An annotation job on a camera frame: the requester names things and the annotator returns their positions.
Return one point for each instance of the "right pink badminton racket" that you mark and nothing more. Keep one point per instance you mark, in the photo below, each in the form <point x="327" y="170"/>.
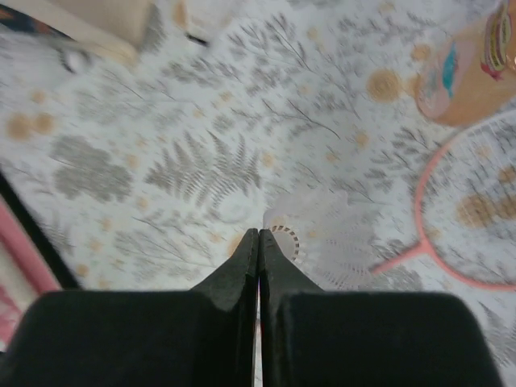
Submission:
<point x="464" y="207"/>

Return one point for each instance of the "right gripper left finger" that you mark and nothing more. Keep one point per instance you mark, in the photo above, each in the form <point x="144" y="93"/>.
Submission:
<point x="204" y="336"/>

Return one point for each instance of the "peach lotion bottle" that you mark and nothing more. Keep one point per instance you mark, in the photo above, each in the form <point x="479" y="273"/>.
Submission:
<point x="473" y="74"/>

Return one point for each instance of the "pink racket cover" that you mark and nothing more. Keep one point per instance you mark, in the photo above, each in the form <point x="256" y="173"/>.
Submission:
<point x="30" y="265"/>

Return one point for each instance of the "beige canvas tote bag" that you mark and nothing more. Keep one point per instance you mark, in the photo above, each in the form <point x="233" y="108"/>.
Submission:
<point x="111" y="29"/>

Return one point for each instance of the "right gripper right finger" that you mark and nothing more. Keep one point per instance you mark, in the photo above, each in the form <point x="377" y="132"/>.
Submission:
<point x="313" y="337"/>

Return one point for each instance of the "shuttlecock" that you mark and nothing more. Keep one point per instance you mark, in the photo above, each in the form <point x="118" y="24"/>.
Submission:
<point x="328" y="237"/>
<point x="201" y="21"/>

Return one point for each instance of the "floral tablecloth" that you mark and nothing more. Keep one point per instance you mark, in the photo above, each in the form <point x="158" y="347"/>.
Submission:
<point x="146" y="176"/>

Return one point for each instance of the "shuttlecock by tote bag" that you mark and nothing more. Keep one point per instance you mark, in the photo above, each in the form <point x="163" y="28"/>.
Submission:
<point x="201" y="21"/>

